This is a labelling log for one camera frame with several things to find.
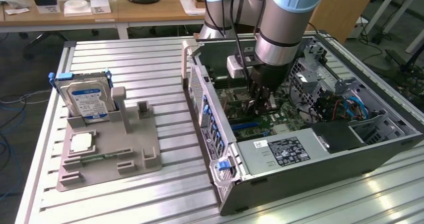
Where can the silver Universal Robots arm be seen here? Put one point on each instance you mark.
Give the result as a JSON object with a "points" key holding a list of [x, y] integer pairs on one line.
{"points": [[282, 22]]}

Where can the white box with black top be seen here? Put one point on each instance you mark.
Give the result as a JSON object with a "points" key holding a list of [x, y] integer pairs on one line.
{"points": [[49, 8]]}

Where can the white paper slip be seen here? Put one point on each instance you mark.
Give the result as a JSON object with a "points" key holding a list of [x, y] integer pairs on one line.
{"points": [[17, 11]]}

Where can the white paper stack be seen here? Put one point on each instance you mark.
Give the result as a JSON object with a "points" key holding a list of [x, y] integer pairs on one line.
{"points": [[190, 6]]}

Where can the blue expansion slot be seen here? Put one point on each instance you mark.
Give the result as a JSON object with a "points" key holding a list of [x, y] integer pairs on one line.
{"points": [[245, 126]]}

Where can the green RAM stick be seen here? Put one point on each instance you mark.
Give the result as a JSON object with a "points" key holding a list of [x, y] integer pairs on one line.
{"points": [[99, 157]]}

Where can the hard disk with blue carrier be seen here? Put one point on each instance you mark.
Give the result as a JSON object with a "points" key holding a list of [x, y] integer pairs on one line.
{"points": [[87, 102]]}

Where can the dark grey open PC case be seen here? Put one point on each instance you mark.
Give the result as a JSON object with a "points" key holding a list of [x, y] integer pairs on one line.
{"points": [[298, 184]]}

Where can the white table leg frame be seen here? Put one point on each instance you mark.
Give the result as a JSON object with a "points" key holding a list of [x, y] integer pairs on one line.
{"points": [[381, 22]]}

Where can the grey parts rack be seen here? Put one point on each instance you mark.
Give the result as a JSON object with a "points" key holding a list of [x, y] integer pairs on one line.
{"points": [[110, 167]]}

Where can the silver perforated drive cage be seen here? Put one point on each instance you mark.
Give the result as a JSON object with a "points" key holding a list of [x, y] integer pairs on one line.
{"points": [[309, 85]]}

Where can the blue case latch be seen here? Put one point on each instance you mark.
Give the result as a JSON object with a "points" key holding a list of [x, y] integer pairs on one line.
{"points": [[222, 165]]}

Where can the wooden desk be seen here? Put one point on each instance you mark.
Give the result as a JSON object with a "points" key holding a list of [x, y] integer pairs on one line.
{"points": [[149, 13]]}

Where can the CPU socket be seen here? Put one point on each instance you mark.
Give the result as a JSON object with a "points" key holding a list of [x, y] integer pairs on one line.
{"points": [[239, 96]]}

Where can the silver CPU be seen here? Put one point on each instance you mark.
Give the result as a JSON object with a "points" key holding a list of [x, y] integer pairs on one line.
{"points": [[81, 142]]}

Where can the green motherboard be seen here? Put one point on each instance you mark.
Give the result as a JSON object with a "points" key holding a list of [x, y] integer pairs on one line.
{"points": [[285, 121]]}

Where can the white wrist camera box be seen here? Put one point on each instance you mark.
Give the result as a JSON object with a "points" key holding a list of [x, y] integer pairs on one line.
{"points": [[237, 67]]}

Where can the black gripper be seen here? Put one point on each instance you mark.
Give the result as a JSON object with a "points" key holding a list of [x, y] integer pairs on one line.
{"points": [[269, 77]]}

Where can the plain white box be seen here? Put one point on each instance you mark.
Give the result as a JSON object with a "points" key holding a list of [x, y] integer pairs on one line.
{"points": [[99, 6]]}

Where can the wooden cabinet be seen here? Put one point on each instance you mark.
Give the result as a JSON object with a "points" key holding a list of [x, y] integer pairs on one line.
{"points": [[349, 10]]}

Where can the grey power supply unit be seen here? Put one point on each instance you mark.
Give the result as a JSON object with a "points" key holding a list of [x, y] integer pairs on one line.
{"points": [[282, 149]]}

